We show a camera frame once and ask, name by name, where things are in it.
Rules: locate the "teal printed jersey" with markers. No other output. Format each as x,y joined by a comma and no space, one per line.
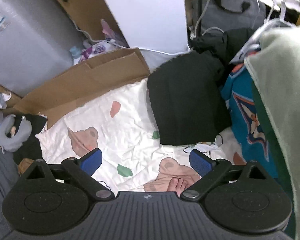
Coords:
246,127

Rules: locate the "pink refill pouch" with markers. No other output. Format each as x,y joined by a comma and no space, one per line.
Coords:
112,35

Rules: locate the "silver wrapped appliance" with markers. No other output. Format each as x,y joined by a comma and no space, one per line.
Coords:
35,41

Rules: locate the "black garment with patterned lining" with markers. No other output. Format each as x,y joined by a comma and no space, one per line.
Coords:
186,101

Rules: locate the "person's hand under gripper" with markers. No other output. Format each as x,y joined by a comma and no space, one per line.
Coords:
178,185

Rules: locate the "flattened cardboard box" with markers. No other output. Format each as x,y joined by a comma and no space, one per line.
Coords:
82,83

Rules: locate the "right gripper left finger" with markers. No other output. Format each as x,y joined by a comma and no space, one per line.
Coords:
70,180

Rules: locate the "blue cap detergent bottle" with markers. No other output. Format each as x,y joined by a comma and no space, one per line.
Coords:
76,54

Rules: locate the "white bear print bedsheet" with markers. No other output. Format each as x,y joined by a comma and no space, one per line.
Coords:
121,124

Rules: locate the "mustard brown garment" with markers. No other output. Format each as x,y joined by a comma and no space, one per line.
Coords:
24,165

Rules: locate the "grey fabric bag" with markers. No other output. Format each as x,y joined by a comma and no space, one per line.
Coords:
228,14

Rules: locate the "grey plush toy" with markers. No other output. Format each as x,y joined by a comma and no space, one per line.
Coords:
11,141

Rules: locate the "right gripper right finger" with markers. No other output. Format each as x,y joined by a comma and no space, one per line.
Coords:
222,181

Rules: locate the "purple white refill pouch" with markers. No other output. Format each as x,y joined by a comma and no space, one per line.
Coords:
97,49

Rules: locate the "upright cardboard panel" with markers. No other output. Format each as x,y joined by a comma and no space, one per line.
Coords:
88,15

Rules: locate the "dark green black clothes pile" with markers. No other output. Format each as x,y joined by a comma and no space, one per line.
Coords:
223,46

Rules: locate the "pale green garment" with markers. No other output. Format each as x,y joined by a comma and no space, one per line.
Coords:
275,71

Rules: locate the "black garment on bed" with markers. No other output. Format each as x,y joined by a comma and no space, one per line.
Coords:
31,147

